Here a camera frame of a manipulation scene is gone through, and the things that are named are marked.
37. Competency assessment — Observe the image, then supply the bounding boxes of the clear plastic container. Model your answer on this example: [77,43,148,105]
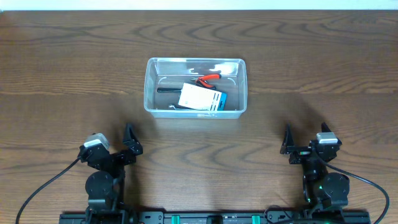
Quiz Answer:
[144,57,248,119]

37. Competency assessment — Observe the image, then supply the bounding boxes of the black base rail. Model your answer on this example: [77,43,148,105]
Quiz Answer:
[58,210,371,224]

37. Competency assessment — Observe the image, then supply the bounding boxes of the red-handled pliers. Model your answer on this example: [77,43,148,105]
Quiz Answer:
[190,73,221,90]

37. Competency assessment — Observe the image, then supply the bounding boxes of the white and teal box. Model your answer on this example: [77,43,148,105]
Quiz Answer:
[178,83,227,111]

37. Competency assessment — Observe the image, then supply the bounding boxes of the small black-handled hammer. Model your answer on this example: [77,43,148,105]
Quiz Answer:
[157,87,182,93]

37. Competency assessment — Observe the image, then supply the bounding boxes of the silver wrench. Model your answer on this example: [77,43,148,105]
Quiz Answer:
[168,104,192,111]

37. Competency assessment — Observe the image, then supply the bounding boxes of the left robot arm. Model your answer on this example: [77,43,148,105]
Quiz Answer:
[78,123,143,213]

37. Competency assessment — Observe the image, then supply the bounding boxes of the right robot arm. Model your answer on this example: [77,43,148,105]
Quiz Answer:
[280,123,349,210]

